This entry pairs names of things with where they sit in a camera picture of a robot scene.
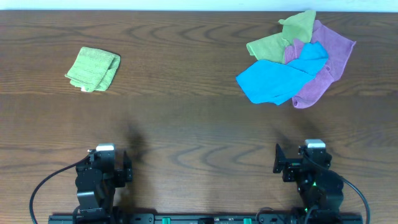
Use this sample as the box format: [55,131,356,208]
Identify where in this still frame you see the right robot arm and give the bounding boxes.
[273,139,344,223]

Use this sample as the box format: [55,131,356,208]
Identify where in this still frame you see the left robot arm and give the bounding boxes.
[75,149,132,220]

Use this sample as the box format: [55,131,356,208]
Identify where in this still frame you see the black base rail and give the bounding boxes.
[48,210,364,224]

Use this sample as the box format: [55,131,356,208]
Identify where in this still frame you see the blue cloth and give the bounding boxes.
[236,42,328,105]

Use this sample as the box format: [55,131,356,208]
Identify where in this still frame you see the crumpled green cloth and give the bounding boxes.
[246,10,316,63]

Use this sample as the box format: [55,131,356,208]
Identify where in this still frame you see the purple cloth under pile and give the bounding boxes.
[282,20,355,109]

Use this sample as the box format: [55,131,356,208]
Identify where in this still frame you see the folded green cloth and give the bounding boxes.
[65,47,121,92]

